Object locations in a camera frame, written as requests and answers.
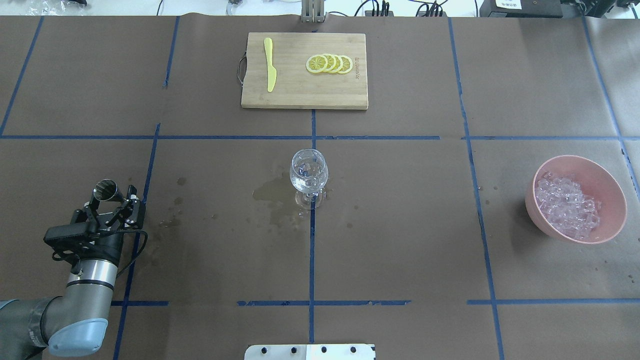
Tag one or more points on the lemon slice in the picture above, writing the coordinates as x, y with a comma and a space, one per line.
347, 65
317, 64
337, 64
329, 62

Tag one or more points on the aluminium frame post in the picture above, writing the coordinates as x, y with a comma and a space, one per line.
313, 11

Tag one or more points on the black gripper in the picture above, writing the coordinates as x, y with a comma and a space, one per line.
109, 243

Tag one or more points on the steel jigger cup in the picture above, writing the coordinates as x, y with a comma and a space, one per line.
107, 190

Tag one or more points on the lemon slice back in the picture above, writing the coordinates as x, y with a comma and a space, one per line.
347, 65

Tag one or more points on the bamboo cutting board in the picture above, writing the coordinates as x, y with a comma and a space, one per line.
296, 88

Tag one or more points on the lemon slice front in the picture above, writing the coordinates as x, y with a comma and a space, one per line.
317, 64

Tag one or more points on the clear ice cubes pile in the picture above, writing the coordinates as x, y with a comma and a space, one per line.
566, 207

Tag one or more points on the pink bowl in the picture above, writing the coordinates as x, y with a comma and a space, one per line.
595, 181

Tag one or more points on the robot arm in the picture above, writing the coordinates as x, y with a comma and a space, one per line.
75, 324

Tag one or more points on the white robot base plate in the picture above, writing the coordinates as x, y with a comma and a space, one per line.
331, 351

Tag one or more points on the yellow plastic knife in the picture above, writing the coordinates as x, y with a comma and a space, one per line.
268, 46

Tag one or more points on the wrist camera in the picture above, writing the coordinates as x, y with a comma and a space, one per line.
73, 232

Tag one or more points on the clear wine glass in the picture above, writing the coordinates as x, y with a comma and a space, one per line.
309, 174

